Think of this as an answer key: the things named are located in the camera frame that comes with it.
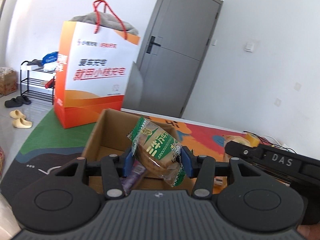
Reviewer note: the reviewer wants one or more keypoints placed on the green bread snack packet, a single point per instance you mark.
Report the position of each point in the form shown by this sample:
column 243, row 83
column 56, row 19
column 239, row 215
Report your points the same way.
column 158, row 151

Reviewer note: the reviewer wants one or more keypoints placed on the blue bag on rack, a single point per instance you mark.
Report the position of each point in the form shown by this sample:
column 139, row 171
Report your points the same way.
column 49, row 58

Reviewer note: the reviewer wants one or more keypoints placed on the purple snack packet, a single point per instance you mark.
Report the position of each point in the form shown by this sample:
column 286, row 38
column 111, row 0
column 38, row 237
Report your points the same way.
column 136, row 175

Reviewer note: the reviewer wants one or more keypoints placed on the grey door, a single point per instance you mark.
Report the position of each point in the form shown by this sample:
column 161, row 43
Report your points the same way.
column 171, row 56

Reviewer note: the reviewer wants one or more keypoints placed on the person right hand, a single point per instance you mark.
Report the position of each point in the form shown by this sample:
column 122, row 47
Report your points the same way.
column 310, row 232

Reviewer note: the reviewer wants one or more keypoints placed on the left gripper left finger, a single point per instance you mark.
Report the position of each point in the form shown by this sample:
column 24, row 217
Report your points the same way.
column 113, row 168

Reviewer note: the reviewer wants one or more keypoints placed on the white wall switch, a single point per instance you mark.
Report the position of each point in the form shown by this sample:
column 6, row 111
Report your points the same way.
column 249, row 47

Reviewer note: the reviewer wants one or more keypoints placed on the yellow slipper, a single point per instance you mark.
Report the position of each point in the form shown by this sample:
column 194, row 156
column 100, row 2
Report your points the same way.
column 16, row 114
column 22, row 123

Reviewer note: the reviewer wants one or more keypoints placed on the yellow slipper far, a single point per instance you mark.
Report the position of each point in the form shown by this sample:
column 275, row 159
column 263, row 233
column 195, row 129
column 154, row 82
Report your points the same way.
column 16, row 114

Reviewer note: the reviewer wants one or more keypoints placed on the colourful table mat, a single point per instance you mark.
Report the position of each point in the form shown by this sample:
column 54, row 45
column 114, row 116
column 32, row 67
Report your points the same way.
column 35, row 152

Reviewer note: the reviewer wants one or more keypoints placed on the yellow tape roll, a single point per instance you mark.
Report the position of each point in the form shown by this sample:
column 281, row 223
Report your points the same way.
column 252, row 139

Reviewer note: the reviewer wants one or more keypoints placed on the brown carton by wall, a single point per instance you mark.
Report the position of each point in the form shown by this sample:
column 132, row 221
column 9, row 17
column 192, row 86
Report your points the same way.
column 8, row 81

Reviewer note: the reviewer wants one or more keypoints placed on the grey blanket in bag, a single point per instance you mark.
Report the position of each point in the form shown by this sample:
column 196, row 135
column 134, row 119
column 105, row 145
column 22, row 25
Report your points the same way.
column 106, row 20

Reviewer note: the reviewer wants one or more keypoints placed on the brown cardboard box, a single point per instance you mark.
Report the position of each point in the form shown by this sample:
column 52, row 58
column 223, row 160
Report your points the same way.
column 109, row 135

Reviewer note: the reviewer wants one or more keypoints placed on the black slipper pair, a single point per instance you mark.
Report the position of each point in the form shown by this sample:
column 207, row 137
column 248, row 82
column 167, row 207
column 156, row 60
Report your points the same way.
column 17, row 102

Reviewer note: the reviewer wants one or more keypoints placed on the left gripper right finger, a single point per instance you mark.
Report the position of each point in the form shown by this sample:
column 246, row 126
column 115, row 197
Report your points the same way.
column 201, row 167

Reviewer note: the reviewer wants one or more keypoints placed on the black shoe rack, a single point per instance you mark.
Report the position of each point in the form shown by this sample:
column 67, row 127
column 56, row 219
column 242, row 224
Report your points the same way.
column 36, row 82

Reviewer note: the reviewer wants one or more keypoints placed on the yellow slipper near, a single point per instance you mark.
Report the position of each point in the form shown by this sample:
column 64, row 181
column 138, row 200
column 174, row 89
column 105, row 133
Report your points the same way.
column 22, row 123

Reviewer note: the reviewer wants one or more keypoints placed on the orange white paper bag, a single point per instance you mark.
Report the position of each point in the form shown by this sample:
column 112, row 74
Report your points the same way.
column 92, row 73

